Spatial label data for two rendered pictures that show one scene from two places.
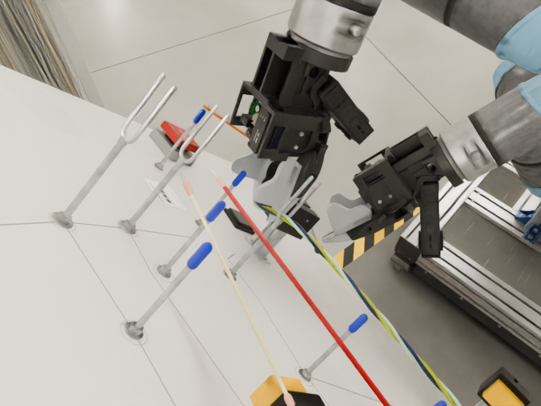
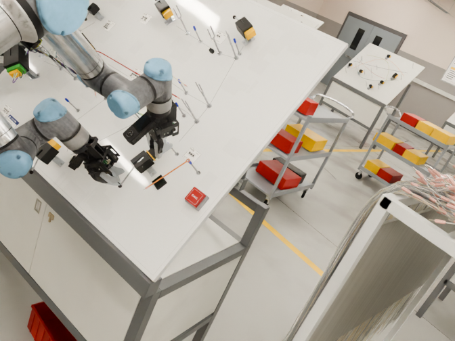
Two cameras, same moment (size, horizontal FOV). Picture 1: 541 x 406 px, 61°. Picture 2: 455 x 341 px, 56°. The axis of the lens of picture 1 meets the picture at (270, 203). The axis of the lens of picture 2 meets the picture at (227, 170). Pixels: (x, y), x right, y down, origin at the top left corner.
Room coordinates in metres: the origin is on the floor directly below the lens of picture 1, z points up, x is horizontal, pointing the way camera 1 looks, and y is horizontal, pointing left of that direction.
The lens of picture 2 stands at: (1.59, -0.33, 1.75)
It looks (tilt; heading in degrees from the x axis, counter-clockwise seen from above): 23 degrees down; 155
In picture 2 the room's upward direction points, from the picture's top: 24 degrees clockwise
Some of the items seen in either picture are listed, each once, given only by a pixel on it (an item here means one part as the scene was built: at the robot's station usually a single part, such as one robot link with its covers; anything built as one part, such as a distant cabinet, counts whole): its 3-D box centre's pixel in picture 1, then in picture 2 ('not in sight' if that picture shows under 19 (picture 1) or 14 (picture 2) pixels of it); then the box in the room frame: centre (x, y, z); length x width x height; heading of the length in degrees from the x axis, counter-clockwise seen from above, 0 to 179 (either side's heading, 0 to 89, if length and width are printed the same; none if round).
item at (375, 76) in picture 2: not in sight; (365, 94); (-5.11, 4.75, 0.83); 1.18 x 0.72 x 1.65; 27
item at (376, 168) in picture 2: not in sight; (401, 156); (-2.79, 4.01, 0.54); 0.99 x 0.50 x 1.08; 29
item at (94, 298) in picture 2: not in sight; (80, 279); (0.32, -0.10, 0.60); 0.55 x 0.03 x 0.39; 37
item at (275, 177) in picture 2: not in sight; (294, 145); (-1.99, 1.92, 0.54); 0.99 x 0.50 x 1.08; 123
